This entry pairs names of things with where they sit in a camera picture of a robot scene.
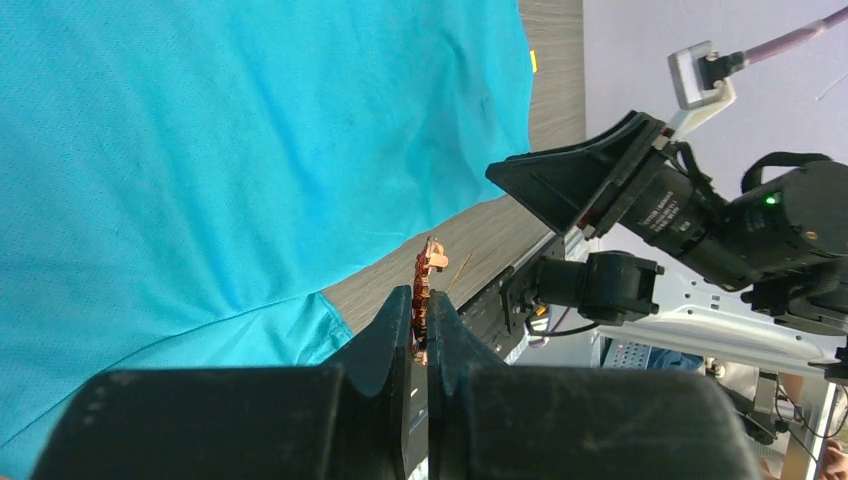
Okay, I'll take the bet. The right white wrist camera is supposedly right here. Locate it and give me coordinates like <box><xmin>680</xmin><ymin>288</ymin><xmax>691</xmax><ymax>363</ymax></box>
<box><xmin>667</xmin><ymin>40</ymin><xmax>737</xmax><ymax>141</ymax></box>

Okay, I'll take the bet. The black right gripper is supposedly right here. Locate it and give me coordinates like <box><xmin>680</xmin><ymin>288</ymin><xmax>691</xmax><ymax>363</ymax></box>
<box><xmin>485</xmin><ymin>111</ymin><xmax>736</xmax><ymax>291</ymax></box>

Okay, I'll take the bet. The orange copper brooch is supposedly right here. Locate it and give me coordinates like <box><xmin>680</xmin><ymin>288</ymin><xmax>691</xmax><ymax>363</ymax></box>
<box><xmin>412</xmin><ymin>237</ymin><xmax>449</xmax><ymax>366</ymax></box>

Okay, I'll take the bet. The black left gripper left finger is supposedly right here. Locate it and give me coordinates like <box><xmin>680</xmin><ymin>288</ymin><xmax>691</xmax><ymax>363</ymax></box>
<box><xmin>33</xmin><ymin>286</ymin><xmax>412</xmax><ymax>479</ymax></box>

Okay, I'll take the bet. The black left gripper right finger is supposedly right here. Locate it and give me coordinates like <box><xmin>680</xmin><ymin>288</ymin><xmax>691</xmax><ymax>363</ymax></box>
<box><xmin>427</xmin><ymin>291</ymin><xmax>759</xmax><ymax>479</ymax></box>

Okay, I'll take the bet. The turquoise t-shirt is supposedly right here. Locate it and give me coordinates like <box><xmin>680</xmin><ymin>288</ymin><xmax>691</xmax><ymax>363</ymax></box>
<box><xmin>1</xmin><ymin>1</ymin><xmax>533</xmax><ymax>479</ymax></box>

